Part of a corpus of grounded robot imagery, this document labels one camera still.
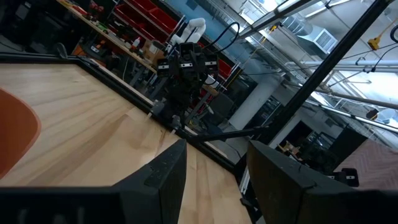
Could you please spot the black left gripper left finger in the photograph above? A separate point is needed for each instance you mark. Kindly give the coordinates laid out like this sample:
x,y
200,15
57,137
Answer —
x,y
158,189

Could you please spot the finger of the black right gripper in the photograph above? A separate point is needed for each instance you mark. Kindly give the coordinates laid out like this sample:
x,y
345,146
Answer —
x,y
163,68
211,64

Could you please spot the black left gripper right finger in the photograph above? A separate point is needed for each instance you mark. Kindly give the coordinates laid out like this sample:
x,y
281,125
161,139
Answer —
x,y
276,183

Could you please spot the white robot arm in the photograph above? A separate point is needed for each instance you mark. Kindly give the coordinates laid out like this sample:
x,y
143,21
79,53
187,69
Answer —
x,y
196,26

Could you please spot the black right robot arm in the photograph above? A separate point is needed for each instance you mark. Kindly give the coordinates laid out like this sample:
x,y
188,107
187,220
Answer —
x,y
182,96

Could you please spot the red storage bin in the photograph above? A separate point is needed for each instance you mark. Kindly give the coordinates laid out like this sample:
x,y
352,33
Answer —
x,y
224,69

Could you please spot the cardboard box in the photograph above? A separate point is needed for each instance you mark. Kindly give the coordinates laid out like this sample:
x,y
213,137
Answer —
x,y
152,51

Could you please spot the white bottle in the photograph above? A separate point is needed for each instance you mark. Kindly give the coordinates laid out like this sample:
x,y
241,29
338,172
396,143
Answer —
x,y
136,43

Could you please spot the red storage bins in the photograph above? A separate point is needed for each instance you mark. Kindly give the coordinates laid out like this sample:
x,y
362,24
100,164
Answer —
x,y
161,18

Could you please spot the white column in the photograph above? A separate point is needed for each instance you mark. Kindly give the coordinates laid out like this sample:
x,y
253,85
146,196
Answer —
x,y
252,105

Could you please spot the wooden workbench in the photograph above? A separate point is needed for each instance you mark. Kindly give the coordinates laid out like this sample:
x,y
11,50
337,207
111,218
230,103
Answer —
x,y
109,35

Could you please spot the brown herringbone board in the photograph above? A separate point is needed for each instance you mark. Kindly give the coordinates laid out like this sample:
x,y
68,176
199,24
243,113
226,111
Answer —
x,y
373,165

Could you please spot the grey ventilation unit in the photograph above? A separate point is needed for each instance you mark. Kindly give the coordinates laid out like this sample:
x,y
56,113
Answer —
x,y
323,40

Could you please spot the grey ceiling pipe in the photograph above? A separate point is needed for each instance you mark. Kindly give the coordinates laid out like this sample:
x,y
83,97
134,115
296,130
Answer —
x,y
342,66

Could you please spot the orange plastic basket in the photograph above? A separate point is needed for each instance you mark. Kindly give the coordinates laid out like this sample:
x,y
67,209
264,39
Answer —
x,y
15,133

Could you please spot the yellow hanging plug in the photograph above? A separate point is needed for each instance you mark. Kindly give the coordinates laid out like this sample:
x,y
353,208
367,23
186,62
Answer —
x,y
374,43

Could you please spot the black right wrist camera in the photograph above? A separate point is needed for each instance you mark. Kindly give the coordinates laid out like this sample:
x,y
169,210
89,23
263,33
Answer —
x,y
187,51

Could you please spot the black frame brace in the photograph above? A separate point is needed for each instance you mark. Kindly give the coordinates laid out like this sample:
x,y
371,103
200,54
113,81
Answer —
x,y
230,134

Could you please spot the silver ceiling rail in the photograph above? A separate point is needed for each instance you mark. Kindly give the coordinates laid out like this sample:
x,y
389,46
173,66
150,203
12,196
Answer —
x,y
351,115

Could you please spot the black frame post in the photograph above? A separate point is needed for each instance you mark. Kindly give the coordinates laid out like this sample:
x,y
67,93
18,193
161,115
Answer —
x,y
330,62

